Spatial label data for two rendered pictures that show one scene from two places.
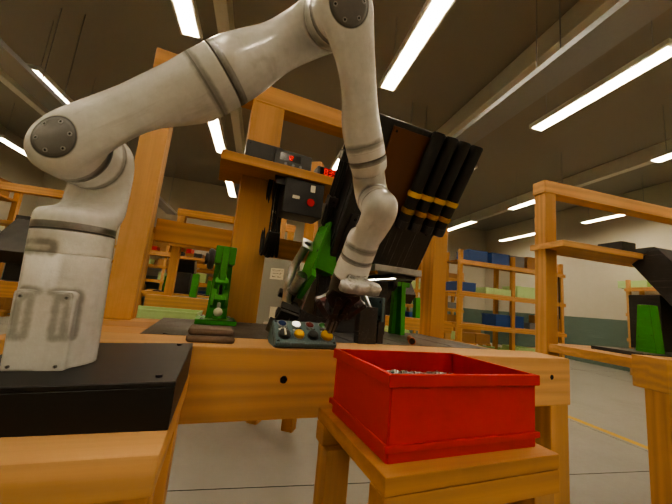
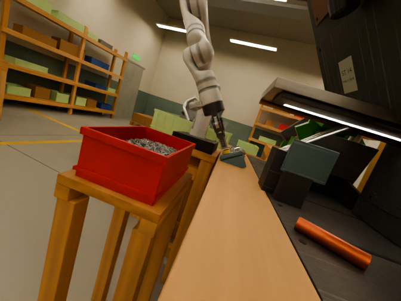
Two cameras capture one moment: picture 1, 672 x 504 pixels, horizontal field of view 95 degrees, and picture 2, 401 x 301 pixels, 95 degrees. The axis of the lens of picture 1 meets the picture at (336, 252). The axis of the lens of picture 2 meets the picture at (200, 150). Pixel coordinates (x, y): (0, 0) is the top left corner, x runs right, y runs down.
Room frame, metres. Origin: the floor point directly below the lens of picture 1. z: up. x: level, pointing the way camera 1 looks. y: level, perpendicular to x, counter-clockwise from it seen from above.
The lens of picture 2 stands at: (1.00, -0.61, 1.02)
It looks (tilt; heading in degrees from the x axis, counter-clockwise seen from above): 10 degrees down; 118
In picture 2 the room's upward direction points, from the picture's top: 18 degrees clockwise
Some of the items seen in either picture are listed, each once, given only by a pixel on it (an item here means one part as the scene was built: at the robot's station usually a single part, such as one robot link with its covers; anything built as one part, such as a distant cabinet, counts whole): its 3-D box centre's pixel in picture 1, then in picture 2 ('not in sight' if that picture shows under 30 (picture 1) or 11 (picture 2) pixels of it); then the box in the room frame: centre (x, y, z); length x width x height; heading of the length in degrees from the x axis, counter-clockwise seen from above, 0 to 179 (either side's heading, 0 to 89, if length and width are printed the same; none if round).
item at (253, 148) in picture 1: (263, 154); not in sight; (1.23, 0.35, 1.59); 0.15 x 0.07 x 0.07; 112
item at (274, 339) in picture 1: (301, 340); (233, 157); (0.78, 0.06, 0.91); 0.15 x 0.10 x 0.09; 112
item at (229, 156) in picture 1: (322, 189); not in sight; (1.37, 0.09, 1.52); 0.90 x 0.25 x 0.04; 112
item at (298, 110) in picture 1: (327, 120); not in sight; (1.41, 0.11, 1.89); 1.50 x 0.09 x 0.09; 112
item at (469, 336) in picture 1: (466, 334); not in sight; (10.25, -4.50, 0.37); 1.20 x 0.81 x 0.74; 105
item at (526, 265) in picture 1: (503, 311); not in sight; (6.11, -3.40, 1.14); 2.45 x 0.55 x 2.28; 103
